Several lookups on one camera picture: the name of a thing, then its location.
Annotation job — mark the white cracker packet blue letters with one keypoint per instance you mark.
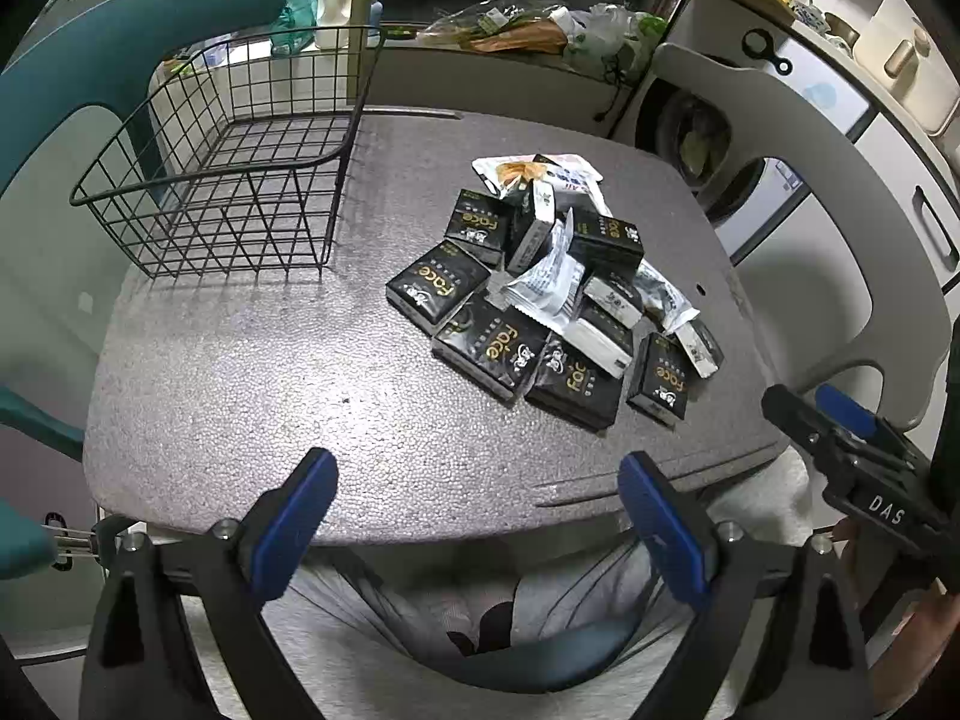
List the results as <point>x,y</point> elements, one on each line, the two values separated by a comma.
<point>536,171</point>

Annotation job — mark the person's grey pants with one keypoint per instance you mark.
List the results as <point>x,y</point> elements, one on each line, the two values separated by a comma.
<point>375,615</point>

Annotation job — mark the pile of black tissue packs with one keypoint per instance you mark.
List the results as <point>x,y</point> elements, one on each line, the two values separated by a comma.
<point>487,349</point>

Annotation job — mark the grey chair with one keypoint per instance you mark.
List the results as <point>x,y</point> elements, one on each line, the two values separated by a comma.
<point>825,165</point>

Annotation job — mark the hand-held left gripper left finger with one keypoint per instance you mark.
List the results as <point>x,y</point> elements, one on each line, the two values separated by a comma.
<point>300,510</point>

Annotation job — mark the small blue bottle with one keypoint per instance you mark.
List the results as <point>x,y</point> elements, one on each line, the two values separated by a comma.
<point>375,7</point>

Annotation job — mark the teal plastic bag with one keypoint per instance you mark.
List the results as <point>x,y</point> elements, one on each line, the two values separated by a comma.
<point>296,4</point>

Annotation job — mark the white green plastic bag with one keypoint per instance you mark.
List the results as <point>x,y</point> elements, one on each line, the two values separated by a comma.
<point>615,37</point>

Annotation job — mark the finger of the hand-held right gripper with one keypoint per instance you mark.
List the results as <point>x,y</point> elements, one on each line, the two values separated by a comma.
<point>799,416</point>
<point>847,409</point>

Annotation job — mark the small green dish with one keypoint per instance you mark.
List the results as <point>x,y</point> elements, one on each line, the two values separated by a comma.
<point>397,31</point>

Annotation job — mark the white packet grey print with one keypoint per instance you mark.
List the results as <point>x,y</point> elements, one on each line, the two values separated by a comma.
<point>661,296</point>

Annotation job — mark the plastic bags on counter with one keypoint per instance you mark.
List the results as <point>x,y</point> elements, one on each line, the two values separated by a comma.
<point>480,19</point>

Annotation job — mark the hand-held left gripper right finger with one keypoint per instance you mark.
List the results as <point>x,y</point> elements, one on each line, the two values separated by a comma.
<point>660,525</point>

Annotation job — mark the white storage cabinet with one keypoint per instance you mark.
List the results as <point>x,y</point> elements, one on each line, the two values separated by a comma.
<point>900,187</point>

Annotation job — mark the teal chair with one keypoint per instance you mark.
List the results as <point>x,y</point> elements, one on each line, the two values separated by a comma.
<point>112,37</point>

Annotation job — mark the white washing machine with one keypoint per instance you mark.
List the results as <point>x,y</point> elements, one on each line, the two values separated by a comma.
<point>694,131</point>

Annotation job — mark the person's right hand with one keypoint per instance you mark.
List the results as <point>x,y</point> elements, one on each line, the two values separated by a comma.
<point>937,622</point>

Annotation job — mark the white packet blue fine print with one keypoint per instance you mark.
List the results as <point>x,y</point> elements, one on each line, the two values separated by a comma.
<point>540,277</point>

